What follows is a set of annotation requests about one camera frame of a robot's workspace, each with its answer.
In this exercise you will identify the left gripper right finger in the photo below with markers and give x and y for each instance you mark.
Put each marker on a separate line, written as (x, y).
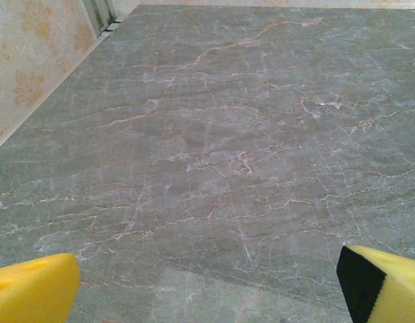
(395, 296)

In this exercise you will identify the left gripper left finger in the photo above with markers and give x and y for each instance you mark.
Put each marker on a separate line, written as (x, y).
(32, 292)

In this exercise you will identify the aluminium corner post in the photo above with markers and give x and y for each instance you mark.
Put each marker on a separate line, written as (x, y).
(101, 13)

